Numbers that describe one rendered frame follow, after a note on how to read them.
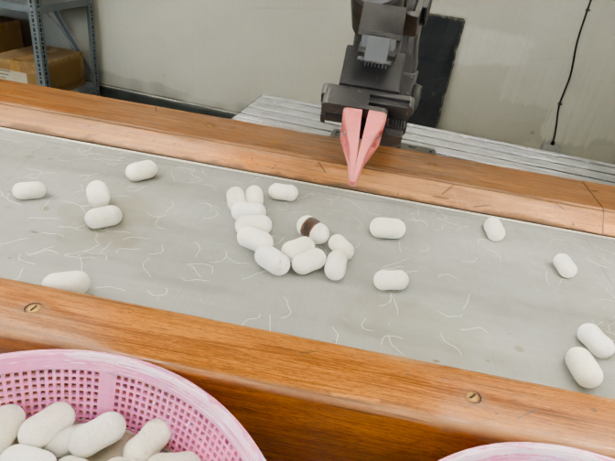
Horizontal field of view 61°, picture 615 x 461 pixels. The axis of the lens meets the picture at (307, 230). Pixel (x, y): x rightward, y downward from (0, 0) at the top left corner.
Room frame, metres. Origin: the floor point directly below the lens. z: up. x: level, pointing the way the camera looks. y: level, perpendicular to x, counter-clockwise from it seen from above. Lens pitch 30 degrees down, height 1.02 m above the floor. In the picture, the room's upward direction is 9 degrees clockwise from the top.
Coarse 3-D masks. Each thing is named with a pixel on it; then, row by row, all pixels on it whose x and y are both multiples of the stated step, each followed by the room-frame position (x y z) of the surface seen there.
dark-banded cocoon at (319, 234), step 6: (306, 216) 0.46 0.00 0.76; (300, 222) 0.45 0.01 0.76; (318, 228) 0.44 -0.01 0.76; (324, 228) 0.44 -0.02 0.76; (312, 234) 0.44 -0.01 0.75; (318, 234) 0.44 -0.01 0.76; (324, 234) 0.44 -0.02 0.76; (312, 240) 0.44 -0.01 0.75; (318, 240) 0.44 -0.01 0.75; (324, 240) 0.44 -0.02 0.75
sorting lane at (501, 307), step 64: (0, 128) 0.61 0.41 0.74; (0, 192) 0.45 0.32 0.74; (64, 192) 0.47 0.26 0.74; (128, 192) 0.49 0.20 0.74; (192, 192) 0.52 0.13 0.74; (320, 192) 0.56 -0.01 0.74; (0, 256) 0.35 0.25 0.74; (64, 256) 0.36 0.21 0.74; (128, 256) 0.38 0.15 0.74; (192, 256) 0.39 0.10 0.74; (384, 256) 0.44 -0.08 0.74; (448, 256) 0.46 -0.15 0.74; (512, 256) 0.48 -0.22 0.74; (576, 256) 0.50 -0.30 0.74; (256, 320) 0.32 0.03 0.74; (320, 320) 0.33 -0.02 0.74; (384, 320) 0.34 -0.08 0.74; (448, 320) 0.35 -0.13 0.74; (512, 320) 0.37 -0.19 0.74; (576, 320) 0.38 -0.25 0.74; (576, 384) 0.30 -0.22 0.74
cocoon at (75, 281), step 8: (64, 272) 0.32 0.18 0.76; (72, 272) 0.32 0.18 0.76; (80, 272) 0.32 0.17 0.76; (48, 280) 0.31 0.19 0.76; (56, 280) 0.31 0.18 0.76; (64, 280) 0.31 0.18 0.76; (72, 280) 0.31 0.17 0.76; (80, 280) 0.31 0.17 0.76; (88, 280) 0.32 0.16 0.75; (64, 288) 0.31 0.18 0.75; (72, 288) 0.31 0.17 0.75; (80, 288) 0.31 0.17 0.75; (88, 288) 0.32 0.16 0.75
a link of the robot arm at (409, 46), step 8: (408, 40) 0.89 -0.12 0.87; (416, 40) 0.89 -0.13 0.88; (408, 48) 0.89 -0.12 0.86; (416, 48) 0.90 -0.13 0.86; (408, 56) 0.88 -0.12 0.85; (416, 56) 0.90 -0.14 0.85; (408, 64) 0.88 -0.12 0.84; (416, 64) 0.90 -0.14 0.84; (408, 72) 0.88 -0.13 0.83; (416, 72) 0.90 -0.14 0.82; (408, 80) 0.87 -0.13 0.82; (408, 88) 0.87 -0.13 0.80
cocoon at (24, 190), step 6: (18, 186) 0.44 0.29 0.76; (24, 186) 0.45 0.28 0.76; (30, 186) 0.45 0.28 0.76; (36, 186) 0.45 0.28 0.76; (42, 186) 0.45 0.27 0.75; (12, 192) 0.44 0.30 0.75; (18, 192) 0.44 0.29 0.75; (24, 192) 0.44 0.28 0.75; (30, 192) 0.44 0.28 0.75; (36, 192) 0.45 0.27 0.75; (42, 192) 0.45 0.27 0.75; (18, 198) 0.44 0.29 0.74; (24, 198) 0.44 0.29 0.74; (30, 198) 0.45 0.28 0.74
